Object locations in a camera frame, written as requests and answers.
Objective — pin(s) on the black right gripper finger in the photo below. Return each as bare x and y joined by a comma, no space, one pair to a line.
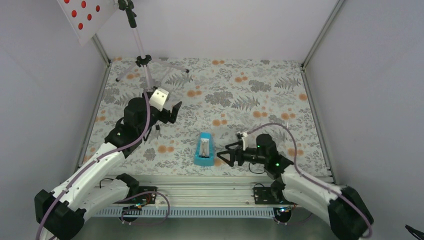
228,157
234,147

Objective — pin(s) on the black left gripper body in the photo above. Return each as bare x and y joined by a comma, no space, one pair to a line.
164,118

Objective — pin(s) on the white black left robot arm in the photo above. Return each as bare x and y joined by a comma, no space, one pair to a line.
62,212

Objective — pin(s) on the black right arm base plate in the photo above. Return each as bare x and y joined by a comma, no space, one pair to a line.
266,195

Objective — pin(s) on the white tripod music stand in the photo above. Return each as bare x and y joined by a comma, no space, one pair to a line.
142,60

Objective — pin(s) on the perforated blue-grey cable duct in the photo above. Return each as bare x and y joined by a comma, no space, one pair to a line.
204,212

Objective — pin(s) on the floral patterned table mat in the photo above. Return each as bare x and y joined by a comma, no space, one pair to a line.
223,97

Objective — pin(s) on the blue metronome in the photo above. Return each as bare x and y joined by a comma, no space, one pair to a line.
205,150

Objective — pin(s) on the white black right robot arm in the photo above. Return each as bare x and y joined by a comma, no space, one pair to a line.
341,207

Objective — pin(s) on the white sheet with red dots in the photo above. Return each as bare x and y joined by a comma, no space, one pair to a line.
87,16

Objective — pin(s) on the aluminium front rail frame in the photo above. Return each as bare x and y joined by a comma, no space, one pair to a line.
201,191

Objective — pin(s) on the black object at corner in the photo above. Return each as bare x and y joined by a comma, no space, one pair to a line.
419,235

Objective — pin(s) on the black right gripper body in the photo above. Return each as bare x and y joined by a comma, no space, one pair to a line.
241,159

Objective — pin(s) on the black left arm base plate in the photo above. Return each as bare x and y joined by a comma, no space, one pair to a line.
145,196

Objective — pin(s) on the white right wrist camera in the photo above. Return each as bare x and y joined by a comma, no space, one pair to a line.
242,139

